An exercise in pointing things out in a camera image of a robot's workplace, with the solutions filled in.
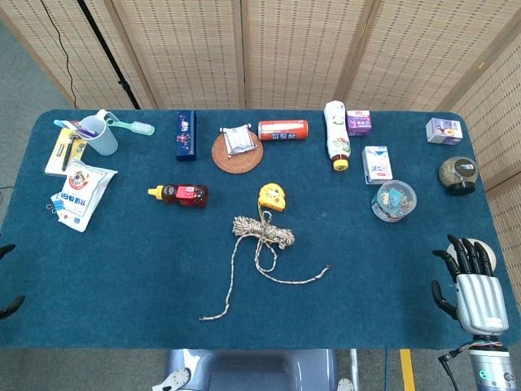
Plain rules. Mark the clear plastic jar of clips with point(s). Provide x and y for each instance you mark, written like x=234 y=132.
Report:
x=393 y=201

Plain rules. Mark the white bottle yellow cap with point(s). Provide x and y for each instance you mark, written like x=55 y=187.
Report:
x=337 y=134

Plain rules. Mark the yellow tape measure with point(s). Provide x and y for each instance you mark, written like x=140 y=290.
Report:
x=272 y=196

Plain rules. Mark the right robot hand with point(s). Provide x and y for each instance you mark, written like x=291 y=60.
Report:
x=480 y=299

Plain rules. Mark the honey bear bottle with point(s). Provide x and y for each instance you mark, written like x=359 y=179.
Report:
x=185 y=195

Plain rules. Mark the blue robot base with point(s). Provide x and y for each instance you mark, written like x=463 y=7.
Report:
x=252 y=370

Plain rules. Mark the cream upturned bowl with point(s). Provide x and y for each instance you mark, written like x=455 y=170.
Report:
x=492 y=256

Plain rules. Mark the white sugar bag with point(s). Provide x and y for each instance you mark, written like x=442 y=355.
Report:
x=83 y=191

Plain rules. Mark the purple and white carton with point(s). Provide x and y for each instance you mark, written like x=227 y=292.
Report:
x=443 y=131

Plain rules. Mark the white and blue box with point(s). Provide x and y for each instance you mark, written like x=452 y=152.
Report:
x=377 y=165

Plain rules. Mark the round woven coaster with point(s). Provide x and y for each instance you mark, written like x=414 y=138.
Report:
x=238 y=163

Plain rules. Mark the dark blue rectangular box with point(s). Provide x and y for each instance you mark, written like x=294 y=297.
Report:
x=186 y=136

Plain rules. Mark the glass jar black lid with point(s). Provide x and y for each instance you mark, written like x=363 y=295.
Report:
x=458 y=173

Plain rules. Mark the blue binder clip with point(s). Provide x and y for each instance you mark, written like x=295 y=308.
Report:
x=57 y=203

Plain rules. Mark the silver foil packet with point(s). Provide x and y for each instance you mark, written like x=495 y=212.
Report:
x=238 y=139

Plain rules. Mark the yellow packaged utility knife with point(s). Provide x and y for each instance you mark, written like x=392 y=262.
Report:
x=57 y=156

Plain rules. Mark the purple toothpaste tube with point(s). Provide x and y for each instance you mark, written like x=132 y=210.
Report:
x=87 y=131

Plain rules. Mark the orange drink can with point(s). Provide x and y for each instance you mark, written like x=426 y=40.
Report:
x=283 y=130

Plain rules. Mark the mint green brush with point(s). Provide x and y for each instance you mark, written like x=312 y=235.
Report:
x=138 y=127

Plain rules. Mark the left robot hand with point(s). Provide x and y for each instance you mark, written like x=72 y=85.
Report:
x=8 y=306

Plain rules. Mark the yellow floor tape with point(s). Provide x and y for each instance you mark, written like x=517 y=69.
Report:
x=407 y=370

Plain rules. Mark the small purple carton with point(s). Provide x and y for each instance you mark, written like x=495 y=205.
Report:
x=359 y=123

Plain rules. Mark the black stand pole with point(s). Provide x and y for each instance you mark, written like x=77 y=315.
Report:
x=108 y=53

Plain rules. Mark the light blue toothbrush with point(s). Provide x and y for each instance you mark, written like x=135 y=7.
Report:
x=63 y=123

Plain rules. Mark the blue table carpet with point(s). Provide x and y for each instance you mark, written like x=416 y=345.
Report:
x=142 y=264

